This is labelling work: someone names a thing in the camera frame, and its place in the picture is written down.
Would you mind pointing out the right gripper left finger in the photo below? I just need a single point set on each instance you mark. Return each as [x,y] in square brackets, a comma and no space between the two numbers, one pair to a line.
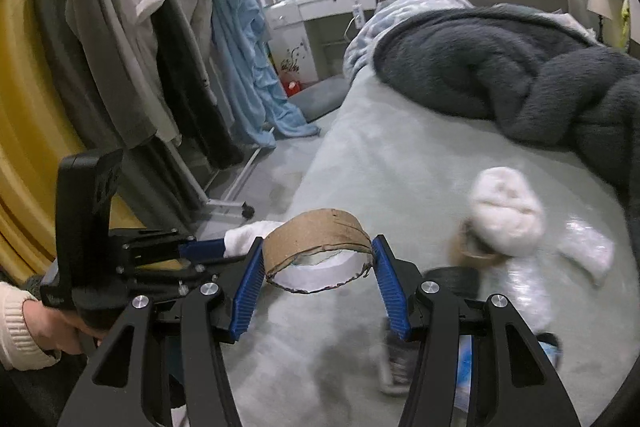
[126,380]

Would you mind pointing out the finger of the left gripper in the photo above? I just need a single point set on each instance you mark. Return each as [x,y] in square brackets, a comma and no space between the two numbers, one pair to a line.
[211,249]

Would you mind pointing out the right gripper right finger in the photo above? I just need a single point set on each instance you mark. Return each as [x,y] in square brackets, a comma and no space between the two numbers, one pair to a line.
[423,311]

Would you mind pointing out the white sock ball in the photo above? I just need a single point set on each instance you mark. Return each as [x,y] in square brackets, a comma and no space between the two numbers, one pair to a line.
[505,212]
[237,242]

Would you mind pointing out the blue tissue pack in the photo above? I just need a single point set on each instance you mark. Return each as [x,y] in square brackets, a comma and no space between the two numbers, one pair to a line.
[508,362]

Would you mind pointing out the black tissue pack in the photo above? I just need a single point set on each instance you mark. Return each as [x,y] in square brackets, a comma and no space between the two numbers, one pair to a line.
[396,363]

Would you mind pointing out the small cardboard tape roll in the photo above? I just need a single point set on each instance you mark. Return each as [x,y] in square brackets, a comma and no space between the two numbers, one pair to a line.
[468,249]

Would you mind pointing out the bubble wrap piece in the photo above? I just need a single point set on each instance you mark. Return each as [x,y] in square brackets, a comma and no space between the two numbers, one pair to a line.
[521,281]
[588,248]

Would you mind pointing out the person's left hand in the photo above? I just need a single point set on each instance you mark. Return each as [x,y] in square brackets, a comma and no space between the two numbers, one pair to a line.
[55,329]

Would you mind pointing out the white clothes rack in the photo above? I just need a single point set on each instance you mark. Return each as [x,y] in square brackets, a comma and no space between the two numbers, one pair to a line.
[217,190]

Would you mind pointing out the white sleeve cuff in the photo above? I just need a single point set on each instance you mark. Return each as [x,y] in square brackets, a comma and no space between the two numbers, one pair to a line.
[19,350]

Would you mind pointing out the light blue hanging garment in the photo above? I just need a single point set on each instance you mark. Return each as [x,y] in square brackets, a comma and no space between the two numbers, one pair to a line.
[258,101]

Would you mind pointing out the grey floor cushion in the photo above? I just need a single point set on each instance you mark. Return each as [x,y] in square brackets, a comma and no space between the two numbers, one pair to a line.
[322,97]

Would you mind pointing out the hanging dark clothes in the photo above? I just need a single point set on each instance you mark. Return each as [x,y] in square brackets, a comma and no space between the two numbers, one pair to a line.
[133,75]

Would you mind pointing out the dark grey fleece blanket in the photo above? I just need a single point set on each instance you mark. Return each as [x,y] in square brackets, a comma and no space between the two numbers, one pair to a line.
[541,83]

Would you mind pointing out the bedside table lamp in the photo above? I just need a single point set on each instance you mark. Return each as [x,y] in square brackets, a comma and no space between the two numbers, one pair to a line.
[603,11]

